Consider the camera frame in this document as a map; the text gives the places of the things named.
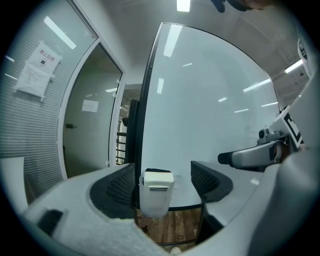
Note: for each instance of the white paper notice red print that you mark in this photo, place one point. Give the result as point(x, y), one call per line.
point(45, 58)

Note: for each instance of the black upright post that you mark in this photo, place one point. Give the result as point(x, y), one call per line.
point(132, 125)

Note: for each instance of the small paper sheet on door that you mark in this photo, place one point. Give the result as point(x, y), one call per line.
point(90, 105)

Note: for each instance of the white paper notice small print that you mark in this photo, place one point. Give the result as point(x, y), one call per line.
point(32, 80)

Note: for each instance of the frosted striped glass partition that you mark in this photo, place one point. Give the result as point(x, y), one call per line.
point(32, 130)

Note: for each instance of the black metal railing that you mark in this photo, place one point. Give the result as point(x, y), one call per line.
point(121, 150)

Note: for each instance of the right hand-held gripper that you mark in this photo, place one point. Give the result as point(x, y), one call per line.
point(310, 112)

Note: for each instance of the glass door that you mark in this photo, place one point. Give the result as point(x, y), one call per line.
point(92, 140)

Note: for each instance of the translucent white whiteboard box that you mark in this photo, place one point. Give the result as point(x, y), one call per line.
point(152, 203)

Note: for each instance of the large white whiteboard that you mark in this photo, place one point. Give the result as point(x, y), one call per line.
point(200, 100)

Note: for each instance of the ceiling light panel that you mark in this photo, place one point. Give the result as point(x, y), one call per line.
point(294, 65)
point(183, 5)

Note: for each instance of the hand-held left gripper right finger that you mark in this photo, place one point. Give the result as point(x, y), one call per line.
point(237, 200)

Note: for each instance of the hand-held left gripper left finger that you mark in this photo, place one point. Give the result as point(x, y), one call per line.
point(75, 200)

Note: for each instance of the right hand-held gripper camera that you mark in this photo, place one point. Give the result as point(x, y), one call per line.
point(263, 133)

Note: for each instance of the white eraser with black felt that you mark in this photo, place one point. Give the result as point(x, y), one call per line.
point(158, 180)

